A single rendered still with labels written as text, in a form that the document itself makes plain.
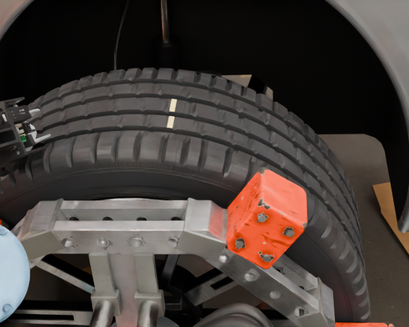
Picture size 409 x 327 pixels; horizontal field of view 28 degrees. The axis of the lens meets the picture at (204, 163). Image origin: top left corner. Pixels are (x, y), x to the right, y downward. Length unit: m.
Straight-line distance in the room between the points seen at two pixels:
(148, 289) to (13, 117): 0.28
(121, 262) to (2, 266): 0.37
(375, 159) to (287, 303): 2.00
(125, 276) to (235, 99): 0.31
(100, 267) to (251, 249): 0.19
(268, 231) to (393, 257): 1.66
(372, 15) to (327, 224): 0.37
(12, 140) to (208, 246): 0.27
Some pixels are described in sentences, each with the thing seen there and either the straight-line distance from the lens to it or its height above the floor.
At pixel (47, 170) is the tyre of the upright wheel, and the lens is 1.09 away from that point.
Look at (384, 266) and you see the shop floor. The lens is 2.60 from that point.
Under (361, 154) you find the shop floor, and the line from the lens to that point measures 3.07.
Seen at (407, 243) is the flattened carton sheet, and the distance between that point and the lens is 2.68.
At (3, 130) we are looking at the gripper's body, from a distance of 0.98.
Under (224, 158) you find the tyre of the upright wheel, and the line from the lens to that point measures 1.05.
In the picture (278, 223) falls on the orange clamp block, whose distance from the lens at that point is 0.98.
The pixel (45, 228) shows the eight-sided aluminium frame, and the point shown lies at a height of 1.12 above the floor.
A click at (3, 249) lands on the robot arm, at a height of 1.32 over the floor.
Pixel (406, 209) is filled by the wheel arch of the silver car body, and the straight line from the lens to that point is 1.55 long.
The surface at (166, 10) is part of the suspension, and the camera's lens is 1.62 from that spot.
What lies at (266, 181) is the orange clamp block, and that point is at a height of 1.16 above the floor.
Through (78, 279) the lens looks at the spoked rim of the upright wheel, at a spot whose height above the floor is 0.93.
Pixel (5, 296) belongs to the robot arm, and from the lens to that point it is 0.71.
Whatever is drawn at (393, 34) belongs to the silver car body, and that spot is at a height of 1.16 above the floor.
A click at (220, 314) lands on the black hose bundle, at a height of 1.03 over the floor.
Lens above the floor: 1.77
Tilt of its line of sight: 36 degrees down
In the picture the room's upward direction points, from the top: 5 degrees counter-clockwise
